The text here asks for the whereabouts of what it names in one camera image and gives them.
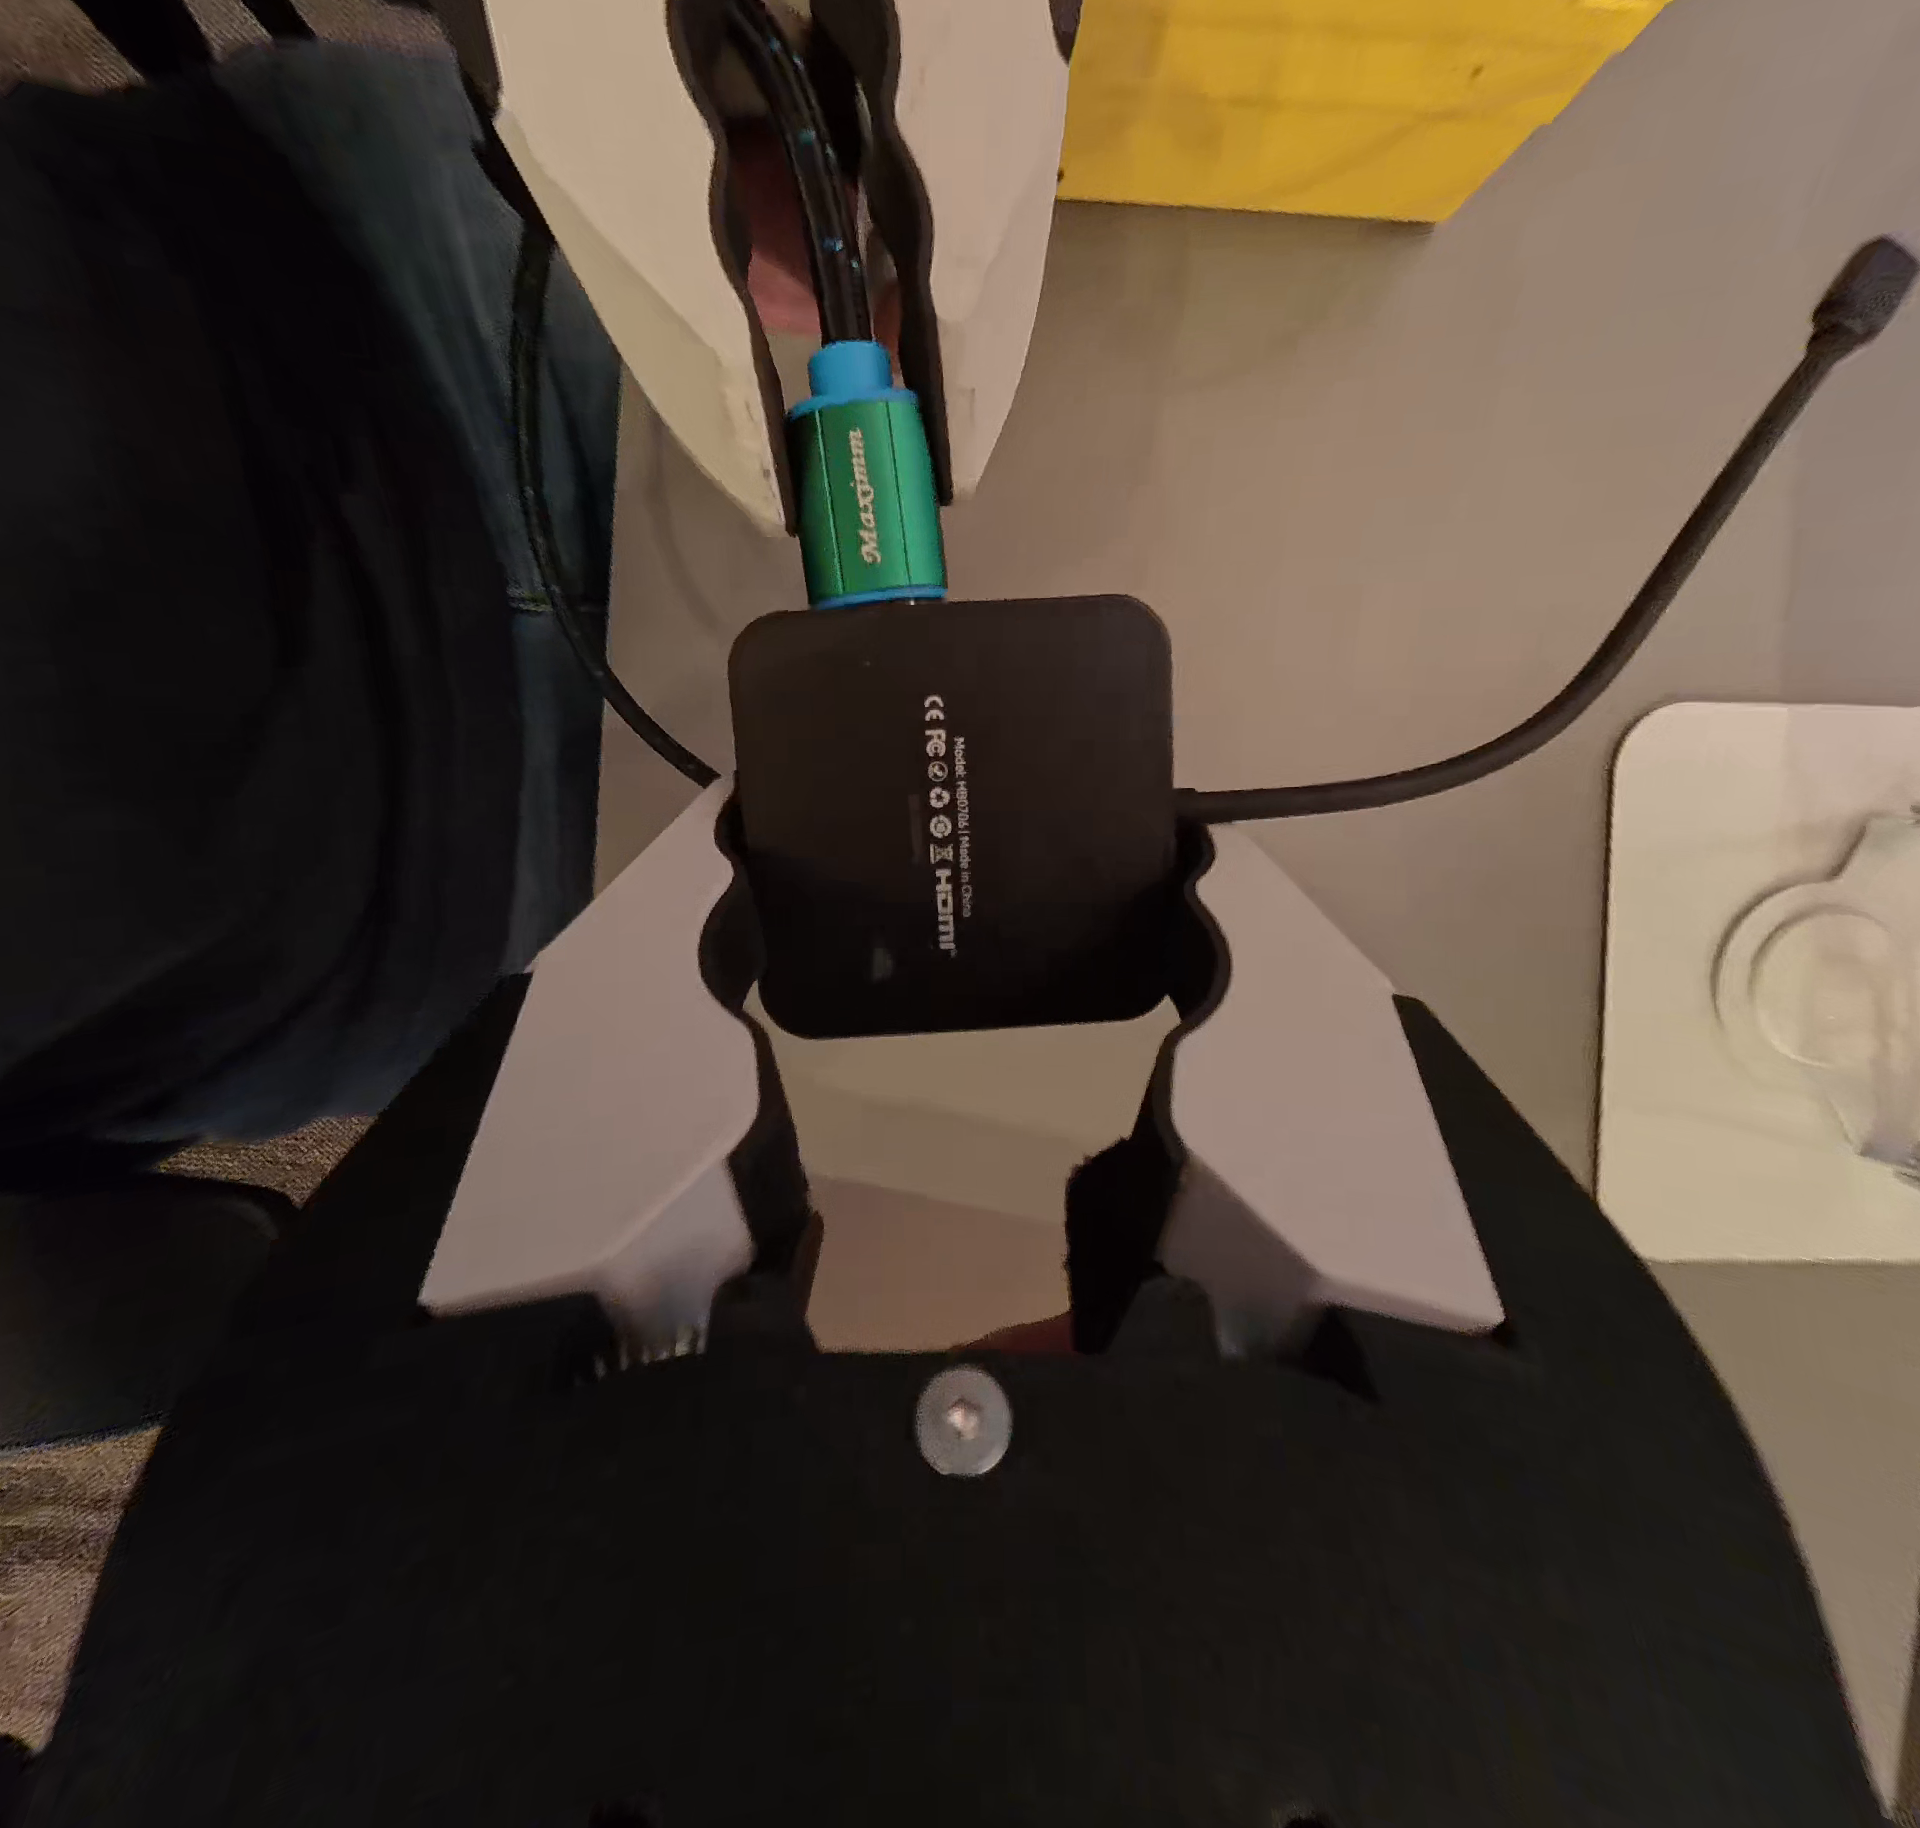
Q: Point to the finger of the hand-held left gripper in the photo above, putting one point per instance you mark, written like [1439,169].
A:
[600,89]
[976,118]

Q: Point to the black hdmi switch box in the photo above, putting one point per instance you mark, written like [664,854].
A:
[946,808]

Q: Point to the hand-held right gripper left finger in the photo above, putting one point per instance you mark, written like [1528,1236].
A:
[600,1139]

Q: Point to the yellow plastic bin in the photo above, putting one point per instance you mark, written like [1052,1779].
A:
[1351,89]

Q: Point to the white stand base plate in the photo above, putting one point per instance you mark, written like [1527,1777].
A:
[1711,1109]

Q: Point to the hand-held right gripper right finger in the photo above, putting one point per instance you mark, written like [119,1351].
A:
[1336,1139]

